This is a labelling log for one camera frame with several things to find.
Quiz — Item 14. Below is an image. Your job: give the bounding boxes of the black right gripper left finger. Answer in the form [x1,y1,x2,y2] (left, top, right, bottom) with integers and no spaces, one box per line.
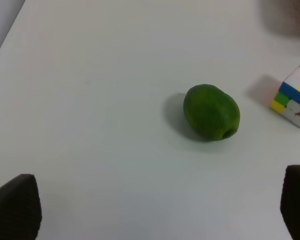
[0,174,42,240]

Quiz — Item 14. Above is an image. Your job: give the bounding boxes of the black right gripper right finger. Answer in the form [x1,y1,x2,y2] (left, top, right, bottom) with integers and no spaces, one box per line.
[280,165,300,240]

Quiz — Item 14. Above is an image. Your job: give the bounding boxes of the multicoloured puzzle cube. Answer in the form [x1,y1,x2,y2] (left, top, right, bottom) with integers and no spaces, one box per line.
[270,65,300,128]

